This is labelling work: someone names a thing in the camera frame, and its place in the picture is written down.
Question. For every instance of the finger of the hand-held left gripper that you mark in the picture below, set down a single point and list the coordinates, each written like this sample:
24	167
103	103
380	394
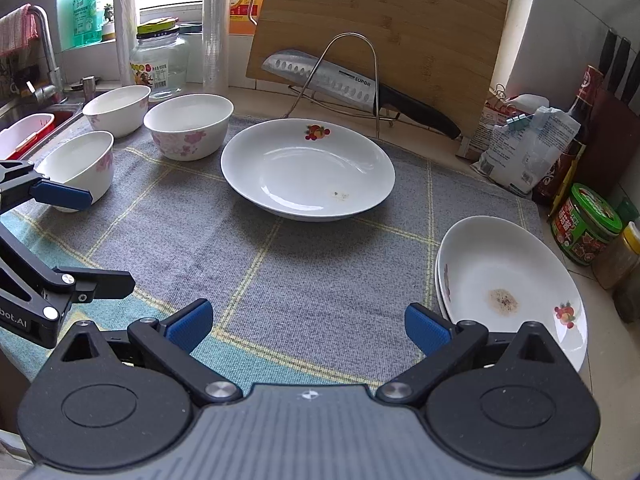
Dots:
100	282
60	196

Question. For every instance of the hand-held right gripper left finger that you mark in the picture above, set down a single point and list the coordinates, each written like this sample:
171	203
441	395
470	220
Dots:
190	325

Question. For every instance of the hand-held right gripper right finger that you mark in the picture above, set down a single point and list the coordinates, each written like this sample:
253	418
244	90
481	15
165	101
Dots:
427	327

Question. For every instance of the white plate with fruit print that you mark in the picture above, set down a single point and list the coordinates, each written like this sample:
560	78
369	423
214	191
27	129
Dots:
300	175
500	270
438	280

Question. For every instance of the white bowl with pink flowers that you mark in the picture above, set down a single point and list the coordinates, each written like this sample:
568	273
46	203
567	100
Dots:
185	142
95	160
120	120

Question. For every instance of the white strainer basket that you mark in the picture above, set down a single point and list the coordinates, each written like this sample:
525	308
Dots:
25	132

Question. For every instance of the red plastic basin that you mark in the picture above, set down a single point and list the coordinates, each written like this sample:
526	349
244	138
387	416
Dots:
62	119

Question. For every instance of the stainless steel sink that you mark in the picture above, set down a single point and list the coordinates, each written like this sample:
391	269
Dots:
12	112

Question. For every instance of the metal sink knob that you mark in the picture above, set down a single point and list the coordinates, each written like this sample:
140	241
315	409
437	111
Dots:
89	90

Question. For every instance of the grey teal checked towel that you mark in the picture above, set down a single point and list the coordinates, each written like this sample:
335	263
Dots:
300	270

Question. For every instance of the steel faucet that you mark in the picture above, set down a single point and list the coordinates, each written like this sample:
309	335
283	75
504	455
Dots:
47	50

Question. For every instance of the glass jar with yellow-green lid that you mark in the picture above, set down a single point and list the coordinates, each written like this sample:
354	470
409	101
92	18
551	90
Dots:
160	60

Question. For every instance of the pink cloth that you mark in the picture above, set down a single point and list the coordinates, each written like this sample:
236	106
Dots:
15	32

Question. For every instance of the small potted plant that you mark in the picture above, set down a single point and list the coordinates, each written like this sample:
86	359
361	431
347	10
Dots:
108	30

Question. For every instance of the short plastic wrap roll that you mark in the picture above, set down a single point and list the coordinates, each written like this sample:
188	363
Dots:
125	35

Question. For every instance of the green lidded sauce jar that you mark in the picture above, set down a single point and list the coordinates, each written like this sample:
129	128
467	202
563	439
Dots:
580	230

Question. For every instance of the green dish soap bottle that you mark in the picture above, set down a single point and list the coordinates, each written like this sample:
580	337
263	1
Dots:
85	15

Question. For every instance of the white green seasoning bag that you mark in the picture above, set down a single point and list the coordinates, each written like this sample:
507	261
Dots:
525	155

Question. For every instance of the spice jar with yellow lid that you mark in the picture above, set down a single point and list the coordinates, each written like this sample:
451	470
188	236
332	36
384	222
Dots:
620	260

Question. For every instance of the orange white clipped bag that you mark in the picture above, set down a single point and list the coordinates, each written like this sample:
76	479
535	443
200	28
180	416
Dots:
482	130

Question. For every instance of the dark green round lid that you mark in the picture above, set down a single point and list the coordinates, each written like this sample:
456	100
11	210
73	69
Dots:
192	29

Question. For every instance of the tall plastic wrap roll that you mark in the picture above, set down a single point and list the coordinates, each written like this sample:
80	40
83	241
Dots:
217	35

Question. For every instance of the small green capped jar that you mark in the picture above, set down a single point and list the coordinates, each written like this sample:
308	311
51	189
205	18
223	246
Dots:
627	210

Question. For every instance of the dark red knife block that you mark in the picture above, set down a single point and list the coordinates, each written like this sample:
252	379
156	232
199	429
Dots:
615	135

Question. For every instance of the dark soy sauce bottle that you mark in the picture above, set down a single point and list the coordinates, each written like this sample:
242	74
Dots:
587	100

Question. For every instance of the wooden cutting board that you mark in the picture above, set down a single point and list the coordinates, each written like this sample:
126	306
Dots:
380	20

